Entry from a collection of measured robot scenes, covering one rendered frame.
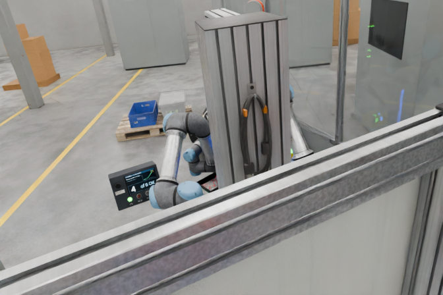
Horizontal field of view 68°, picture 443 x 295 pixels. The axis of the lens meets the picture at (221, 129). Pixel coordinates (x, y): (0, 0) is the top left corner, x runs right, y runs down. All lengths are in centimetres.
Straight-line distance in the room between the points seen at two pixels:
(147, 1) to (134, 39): 109
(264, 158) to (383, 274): 68
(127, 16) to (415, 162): 929
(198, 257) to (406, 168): 24
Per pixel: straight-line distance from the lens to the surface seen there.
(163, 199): 162
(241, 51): 99
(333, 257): 44
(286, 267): 40
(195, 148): 205
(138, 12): 945
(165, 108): 516
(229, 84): 101
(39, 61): 1004
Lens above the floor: 216
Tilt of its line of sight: 25 degrees down
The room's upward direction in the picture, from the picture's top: 7 degrees counter-clockwise
